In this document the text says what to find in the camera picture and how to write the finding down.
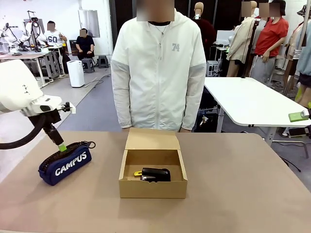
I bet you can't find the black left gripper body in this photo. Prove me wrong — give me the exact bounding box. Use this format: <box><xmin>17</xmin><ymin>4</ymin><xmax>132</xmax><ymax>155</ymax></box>
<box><xmin>43</xmin><ymin>109</ymin><xmax>62</xmax><ymax>134</ymax></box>

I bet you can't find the navy campus pencil case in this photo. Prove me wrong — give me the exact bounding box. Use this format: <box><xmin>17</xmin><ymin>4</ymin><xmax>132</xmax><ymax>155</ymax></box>
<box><xmin>38</xmin><ymin>141</ymin><xmax>96</xmax><ymax>186</ymax></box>

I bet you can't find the black stapler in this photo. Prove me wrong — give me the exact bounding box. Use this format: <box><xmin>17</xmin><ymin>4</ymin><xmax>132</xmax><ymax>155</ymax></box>
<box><xmin>140</xmin><ymin>167</ymin><xmax>172</xmax><ymax>183</ymax></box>

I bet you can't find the brown cardboard box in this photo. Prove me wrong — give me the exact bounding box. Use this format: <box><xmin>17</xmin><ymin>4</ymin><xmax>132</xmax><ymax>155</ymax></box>
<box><xmin>118</xmin><ymin>128</ymin><xmax>188</xmax><ymax>199</ymax></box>

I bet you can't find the person's right forearm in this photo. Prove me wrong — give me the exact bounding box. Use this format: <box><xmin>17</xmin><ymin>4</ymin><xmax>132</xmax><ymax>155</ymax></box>
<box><xmin>112</xmin><ymin>87</ymin><xmax>134</xmax><ymax>129</ymax></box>

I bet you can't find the person's left forearm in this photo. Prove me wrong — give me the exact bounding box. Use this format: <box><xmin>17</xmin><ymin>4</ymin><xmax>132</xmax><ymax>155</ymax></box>
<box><xmin>181</xmin><ymin>84</ymin><xmax>206</xmax><ymax>133</ymax></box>

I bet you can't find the white rounded table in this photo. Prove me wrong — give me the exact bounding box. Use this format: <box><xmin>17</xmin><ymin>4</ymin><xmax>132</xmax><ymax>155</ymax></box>
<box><xmin>204</xmin><ymin>77</ymin><xmax>311</xmax><ymax>146</ymax></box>

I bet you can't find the white air purifier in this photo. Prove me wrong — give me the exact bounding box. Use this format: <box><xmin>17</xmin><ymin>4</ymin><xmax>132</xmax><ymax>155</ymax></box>
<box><xmin>66</xmin><ymin>60</ymin><xmax>86</xmax><ymax>88</ymax></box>

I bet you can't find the mannequin in light blue jacket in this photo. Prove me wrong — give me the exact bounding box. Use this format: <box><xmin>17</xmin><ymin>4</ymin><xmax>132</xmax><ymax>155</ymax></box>
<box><xmin>294</xmin><ymin>36</ymin><xmax>311</xmax><ymax>109</ymax></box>

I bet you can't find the grey plastic stool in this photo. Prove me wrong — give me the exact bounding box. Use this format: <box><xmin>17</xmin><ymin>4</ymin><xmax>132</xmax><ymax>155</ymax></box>
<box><xmin>97</xmin><ymin>55</ymin><xmax>109</xmax><ymax>69</ymax></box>
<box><xmin>82</xmin><ymin>58</ymin><xmax>96</xmax><ymax>74</ymax></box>

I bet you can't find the brown top desk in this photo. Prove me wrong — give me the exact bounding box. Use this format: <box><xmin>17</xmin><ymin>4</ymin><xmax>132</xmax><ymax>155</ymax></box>
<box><xmin>0</xmin><ymin>52</ymin><xmax>47</xmax><ymax>88</ymax></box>

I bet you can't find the mannequin with bucket hat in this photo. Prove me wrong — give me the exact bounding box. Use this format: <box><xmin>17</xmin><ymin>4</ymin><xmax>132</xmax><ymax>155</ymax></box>
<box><xmin>283</xmin><ymin>4</ymin><xmax>311</xmax><ymax>81</ymax></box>

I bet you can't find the seated person black shirt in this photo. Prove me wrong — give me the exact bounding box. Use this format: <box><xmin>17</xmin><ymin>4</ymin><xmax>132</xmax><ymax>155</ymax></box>
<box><xmin>75</xmin><ymin>28</ymin><xmax>96</xmax><ymax>61</ymax></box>

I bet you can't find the seated person white jersey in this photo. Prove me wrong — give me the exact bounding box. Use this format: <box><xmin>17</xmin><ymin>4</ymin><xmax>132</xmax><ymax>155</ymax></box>
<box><xmin>44</xmin><ymin>20</ymin><xmax>68</xmax><ymax>48</ymax></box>

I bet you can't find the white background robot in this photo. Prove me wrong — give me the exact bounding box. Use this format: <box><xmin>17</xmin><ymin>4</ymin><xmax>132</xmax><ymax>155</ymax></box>
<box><xmin>0</xmin><ymin>22</ymin><xmax>20</xmax><ymax>55</ymax></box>
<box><xmin>20</xmin><ymin>10</ymin><xmax>48</xmax><ymax>53</ymax></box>

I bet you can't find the mannequin in beige coat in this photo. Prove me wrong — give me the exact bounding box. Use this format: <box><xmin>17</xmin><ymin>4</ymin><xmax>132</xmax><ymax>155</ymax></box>
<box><xmin>226</xmin><ymin>0</ymin><xmax>259</xmax><ymax>78</ymax></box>

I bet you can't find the grey computer case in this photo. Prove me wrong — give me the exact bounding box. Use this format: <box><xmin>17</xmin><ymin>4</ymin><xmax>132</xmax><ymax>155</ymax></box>
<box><xmin>206</xmin><ymin>60</ymin><xmax>221</xmax><ymax>78</ymax></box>

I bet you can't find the white panel board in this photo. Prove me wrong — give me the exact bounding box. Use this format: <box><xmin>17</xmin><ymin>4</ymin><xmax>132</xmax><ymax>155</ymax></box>
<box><xmin>78</xmin><ymin>9</ymin><xmax>101</xmax><ymax>38</ymax></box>

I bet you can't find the person in white jacket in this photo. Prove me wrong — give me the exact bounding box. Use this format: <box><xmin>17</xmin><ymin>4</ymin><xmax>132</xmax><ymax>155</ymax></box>
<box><xmin>110</xmin><ymin>0</ymin><xmax>207</xmax><ymax>133</ymax></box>

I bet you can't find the mannequin in maroon top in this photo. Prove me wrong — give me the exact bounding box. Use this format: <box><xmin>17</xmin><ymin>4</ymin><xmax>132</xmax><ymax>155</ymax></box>
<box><xmin>193</xmin><ymin>1</ymin><xmax>217</xmax><ymax>60</ymax></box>

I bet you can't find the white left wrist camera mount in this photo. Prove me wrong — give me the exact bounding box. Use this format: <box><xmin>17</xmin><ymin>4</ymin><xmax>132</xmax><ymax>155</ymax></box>
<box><xmin>31</xmin><ymin>95</ymin><xmax>77</xmax><ymax>115</ymax></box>

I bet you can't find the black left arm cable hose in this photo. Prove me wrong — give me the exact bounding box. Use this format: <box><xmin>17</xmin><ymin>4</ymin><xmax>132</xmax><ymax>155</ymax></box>
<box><xmin>0</xmin><ymin>113</ymin><xmax>47</xmax><ymax>150</ymax></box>

